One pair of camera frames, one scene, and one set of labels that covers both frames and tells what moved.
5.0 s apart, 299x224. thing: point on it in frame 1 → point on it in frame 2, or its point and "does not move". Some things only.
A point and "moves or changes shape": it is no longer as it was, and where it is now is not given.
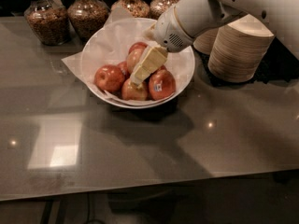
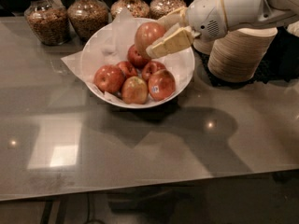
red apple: [109, 77] does not move
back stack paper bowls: [205, 41] does not move
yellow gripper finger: [149, 34] → [177, 17]
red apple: [135, 55] moves or changes shape
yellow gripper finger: [150, 60] → [181, 38]
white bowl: [108, 43] does not move
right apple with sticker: [162, 84] does not move
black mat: [277, 63] does not move
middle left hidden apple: [125, 69] does not move
